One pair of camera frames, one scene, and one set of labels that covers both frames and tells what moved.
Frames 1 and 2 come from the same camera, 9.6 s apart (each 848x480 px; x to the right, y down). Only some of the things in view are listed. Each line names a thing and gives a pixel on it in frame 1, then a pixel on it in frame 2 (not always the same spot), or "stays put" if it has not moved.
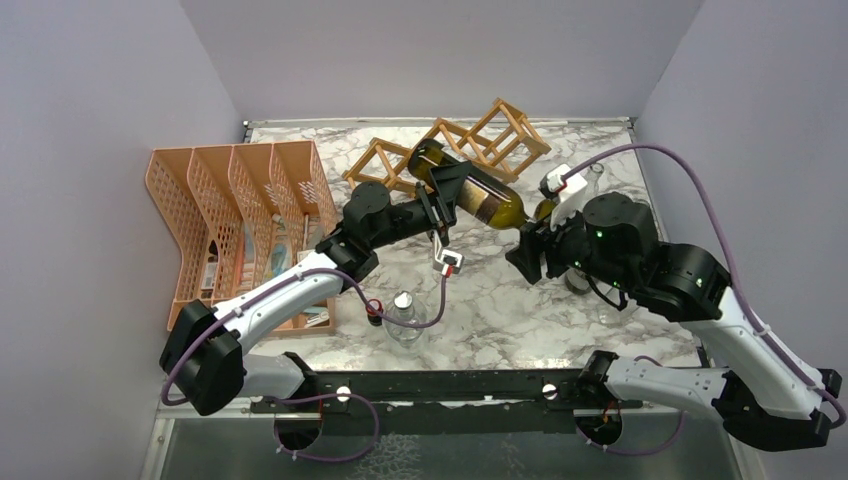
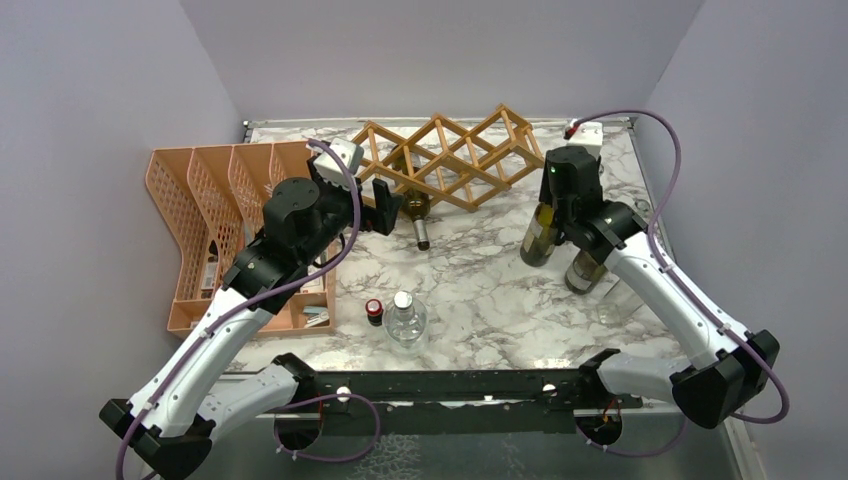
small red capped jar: x=372 y=316 stays put
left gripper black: x=449 y=181 to x=387 y=205
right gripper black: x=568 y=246 to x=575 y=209
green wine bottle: x=484 y=197 to x=417 y=203
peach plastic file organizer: x=237 y=212 stays put
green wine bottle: x=577 y=281 stays put
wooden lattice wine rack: x=500 y=140 stays put
